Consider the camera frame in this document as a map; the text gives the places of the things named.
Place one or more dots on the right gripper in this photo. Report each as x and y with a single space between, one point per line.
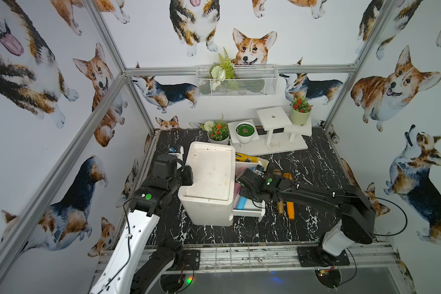
242 192

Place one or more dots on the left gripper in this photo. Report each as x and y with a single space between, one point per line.
185 174

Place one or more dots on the pink toy microphone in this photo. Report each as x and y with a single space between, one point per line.
236 198

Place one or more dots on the white cabinet drawer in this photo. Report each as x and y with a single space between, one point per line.
252 209

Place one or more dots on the gold toy microphone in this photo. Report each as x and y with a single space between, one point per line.
280 204

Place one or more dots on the orange toy microphone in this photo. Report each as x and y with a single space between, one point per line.
290 205

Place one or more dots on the white plastic drawer cabinet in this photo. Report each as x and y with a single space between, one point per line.
209 201

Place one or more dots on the blue toy microphone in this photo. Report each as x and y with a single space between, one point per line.
241 203

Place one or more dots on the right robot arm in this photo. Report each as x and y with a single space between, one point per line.
355 212

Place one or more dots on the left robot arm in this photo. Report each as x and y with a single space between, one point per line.
149 201

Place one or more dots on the yellow work glove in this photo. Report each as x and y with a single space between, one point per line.
244 161

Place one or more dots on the white pot green moss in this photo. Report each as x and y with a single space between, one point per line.
245 132

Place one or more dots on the white tiered display stand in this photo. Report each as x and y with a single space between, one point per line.
281 134

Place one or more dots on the white pot orange flowers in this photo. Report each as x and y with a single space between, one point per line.
218 131

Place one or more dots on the green pot red flowers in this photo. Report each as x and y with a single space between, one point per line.
300 111

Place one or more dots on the green fern white flower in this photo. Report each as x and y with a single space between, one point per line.
221 71

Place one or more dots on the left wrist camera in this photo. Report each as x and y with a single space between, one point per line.
178 151

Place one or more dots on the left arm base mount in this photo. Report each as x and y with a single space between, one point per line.
188 260

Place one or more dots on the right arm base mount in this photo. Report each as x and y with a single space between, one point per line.
313 256

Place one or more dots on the white wire wall basket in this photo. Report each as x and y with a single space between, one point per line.
249 81

